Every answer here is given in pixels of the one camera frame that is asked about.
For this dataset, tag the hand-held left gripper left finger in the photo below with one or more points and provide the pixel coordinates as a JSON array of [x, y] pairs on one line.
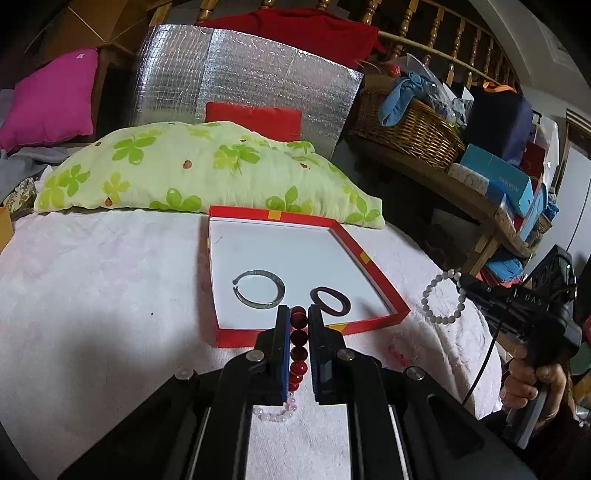
[[282, 360]]

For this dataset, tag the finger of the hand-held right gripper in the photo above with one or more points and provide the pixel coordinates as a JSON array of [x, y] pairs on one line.
[[491, 314], [480, 285]]

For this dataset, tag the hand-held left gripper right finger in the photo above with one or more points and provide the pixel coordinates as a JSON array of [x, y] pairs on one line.
[[315, 360]]

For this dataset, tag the red shallow box tray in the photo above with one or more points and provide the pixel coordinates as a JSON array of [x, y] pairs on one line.
[[286, 244]]

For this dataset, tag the person's right forearm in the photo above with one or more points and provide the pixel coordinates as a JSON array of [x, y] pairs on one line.
[[563, 443]]

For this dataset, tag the person's right hand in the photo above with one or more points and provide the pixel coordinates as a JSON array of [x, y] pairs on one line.
[[521, 383]]

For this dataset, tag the silver open bangle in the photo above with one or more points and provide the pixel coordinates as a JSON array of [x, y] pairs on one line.
[[281, 291]]

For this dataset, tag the wooden shelf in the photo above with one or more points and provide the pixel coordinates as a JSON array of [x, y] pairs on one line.
[[461, 196]]

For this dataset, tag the white patterned box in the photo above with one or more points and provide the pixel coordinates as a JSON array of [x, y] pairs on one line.
[[468, 177]]

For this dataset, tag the blue cardboard box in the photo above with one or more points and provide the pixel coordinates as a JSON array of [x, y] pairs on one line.
[[498, 177]]

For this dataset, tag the wicker basket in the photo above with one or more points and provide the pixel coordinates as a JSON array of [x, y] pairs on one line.
[[415, 134]]

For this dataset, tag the navy bag with orange trim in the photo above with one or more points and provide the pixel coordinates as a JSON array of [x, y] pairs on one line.
[[498, 120]]

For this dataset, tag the white fleece blanket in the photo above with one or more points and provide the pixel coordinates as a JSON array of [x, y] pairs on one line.
[[115, 300]]

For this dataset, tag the blue cloth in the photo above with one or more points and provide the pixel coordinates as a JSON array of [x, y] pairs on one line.
[[397, 101]]

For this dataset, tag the green clover print pillow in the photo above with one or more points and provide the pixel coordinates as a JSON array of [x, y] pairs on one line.
[[184, 161]]

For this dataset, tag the wooden stair railing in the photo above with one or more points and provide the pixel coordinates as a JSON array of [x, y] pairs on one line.
[[457, 57]]

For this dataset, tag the small red cushion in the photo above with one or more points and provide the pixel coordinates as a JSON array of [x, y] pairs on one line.
[[254, 120]]

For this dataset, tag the silver foil insulation sheet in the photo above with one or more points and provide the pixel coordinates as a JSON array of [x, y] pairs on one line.
[[254, 74]]

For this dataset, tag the red blanket on railing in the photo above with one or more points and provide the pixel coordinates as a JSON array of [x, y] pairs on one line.
[[300, 32]]

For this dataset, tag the floral patterned cloth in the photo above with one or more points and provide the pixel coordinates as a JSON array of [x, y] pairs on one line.
[[18, 194]]

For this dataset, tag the grey blanket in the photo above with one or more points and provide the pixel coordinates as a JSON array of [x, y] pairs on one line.
[[27, 161]]

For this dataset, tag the magenta pillow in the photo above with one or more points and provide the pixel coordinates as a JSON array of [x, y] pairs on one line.
[[51, 101]]

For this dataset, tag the brown wooden cabinet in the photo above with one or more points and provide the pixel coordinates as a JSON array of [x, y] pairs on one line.
[[92, 23]]

